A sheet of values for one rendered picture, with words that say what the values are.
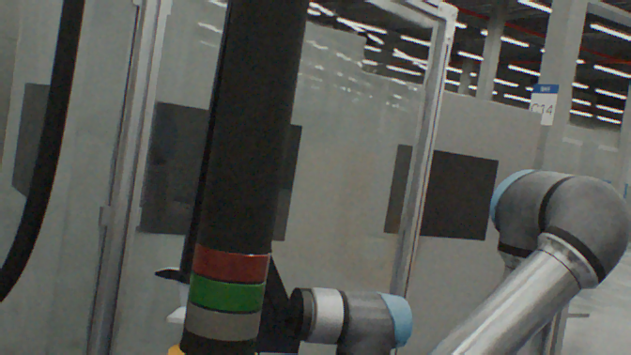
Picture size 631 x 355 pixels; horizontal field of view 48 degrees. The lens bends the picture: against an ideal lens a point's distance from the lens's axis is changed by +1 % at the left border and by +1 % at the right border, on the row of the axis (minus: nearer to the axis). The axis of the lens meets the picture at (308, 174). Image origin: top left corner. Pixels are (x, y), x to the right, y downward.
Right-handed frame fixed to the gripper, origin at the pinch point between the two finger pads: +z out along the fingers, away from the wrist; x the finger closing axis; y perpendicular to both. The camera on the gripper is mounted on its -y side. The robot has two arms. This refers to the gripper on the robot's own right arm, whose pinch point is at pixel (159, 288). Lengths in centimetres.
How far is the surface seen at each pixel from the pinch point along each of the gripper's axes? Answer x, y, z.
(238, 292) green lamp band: -57, -23, 5
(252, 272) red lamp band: -57, -24, 5
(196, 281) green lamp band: -56, -23, 7
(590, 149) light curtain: 382, 5, -382
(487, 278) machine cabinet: 308, 97, -266
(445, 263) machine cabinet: 299, 87, -226
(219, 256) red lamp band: -57, -24, 6
